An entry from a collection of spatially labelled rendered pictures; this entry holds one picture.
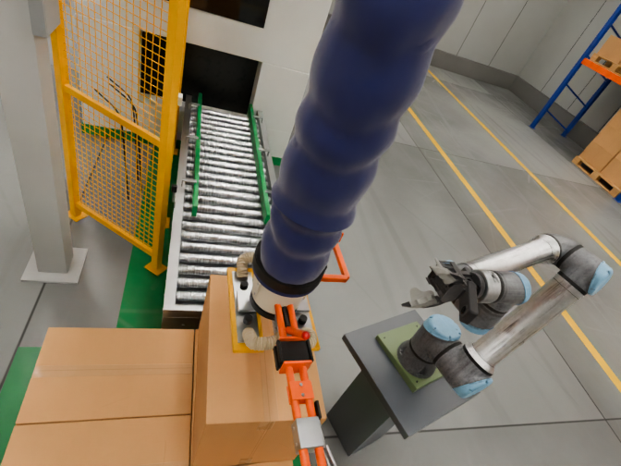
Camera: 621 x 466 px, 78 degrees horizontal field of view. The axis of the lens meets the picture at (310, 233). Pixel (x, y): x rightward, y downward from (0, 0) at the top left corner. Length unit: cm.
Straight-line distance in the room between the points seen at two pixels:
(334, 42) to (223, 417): 109
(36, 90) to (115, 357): 120
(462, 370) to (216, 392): 95
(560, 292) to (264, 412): 113
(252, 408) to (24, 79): 164
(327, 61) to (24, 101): 161
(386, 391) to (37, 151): 198
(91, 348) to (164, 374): 32
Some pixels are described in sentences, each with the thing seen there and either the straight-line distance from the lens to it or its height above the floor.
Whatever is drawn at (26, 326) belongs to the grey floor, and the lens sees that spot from 270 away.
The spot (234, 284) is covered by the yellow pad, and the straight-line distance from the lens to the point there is 138.
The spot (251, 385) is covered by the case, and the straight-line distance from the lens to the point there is 141.
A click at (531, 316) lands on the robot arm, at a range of 168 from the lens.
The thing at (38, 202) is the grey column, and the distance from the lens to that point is 251.
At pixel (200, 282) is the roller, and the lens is 213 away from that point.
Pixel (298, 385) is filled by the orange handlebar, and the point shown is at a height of 125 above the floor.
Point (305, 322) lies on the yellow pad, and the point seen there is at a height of 115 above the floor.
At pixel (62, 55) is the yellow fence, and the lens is 265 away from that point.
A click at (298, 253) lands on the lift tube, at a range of 102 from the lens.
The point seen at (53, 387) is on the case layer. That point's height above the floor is 54.
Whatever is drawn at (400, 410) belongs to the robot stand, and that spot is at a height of 75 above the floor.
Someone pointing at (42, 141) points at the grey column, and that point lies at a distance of 226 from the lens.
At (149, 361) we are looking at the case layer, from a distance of 187.
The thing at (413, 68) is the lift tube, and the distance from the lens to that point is 80.
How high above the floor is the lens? 218
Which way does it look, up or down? 39 degrees down
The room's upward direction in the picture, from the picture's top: 23 degrees clockwise
